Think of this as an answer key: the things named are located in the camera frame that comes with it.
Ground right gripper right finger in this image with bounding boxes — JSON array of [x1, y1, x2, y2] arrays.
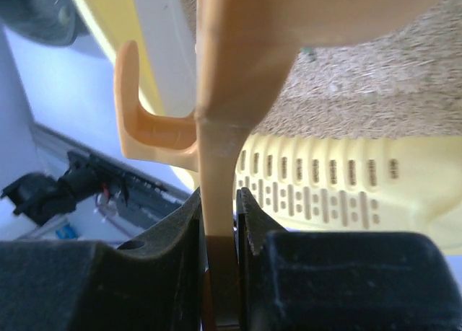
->
[[236, 188, 461, 330]]

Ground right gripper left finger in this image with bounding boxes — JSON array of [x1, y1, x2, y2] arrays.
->
[[1, 191, 205, 330]]

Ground yellow litter box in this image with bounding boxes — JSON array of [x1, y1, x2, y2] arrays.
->
[[75, 0, 461, 254]]

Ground orange litter scoop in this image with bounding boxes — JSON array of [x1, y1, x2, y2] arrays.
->
[[114, 0, 440, 330]]

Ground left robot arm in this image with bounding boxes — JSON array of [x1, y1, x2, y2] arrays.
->
[[1, 172, 77, 226]]

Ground beige litter pellets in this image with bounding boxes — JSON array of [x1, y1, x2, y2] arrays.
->
[[178, 0, 462, 139]]

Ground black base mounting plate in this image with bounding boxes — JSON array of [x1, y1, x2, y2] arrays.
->
[[67, 151, 189, 229]]

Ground dark grey plastic tray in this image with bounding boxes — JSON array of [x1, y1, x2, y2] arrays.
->
[[1, 0, 89, 47]]

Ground aluminium frame rail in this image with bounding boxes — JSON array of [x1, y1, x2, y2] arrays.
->
[[28, 123, 188, 238]]

